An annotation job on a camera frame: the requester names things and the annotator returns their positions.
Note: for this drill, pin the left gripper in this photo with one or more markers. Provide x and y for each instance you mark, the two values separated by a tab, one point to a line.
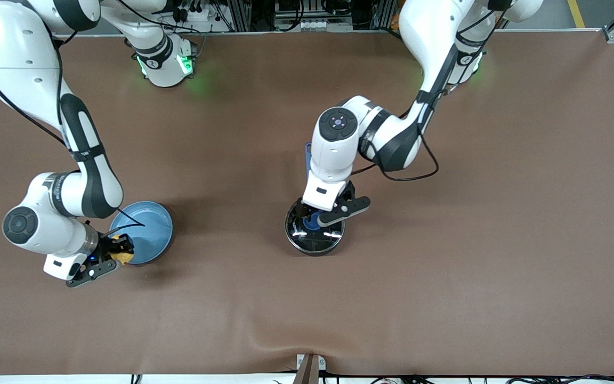
300	212

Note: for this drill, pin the blue plate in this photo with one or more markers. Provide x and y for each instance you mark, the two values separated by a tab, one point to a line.
152	240

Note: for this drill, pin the glass lid with blue knob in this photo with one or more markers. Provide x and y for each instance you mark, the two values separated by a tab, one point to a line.
315	240

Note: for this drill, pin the yellow potato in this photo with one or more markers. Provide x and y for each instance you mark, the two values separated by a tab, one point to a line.
124	258

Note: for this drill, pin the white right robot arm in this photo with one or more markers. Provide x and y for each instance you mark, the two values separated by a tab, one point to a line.
24	64

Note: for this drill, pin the white power strip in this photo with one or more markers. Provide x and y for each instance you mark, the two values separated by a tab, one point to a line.
195	15

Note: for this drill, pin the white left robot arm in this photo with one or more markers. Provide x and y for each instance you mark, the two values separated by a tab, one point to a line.
333	149

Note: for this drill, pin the brown table cloth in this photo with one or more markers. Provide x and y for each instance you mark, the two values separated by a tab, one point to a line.
445	266

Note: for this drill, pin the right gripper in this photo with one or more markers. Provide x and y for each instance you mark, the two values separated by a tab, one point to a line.
106	245

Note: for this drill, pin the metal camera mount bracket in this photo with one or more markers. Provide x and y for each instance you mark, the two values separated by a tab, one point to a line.
309	368

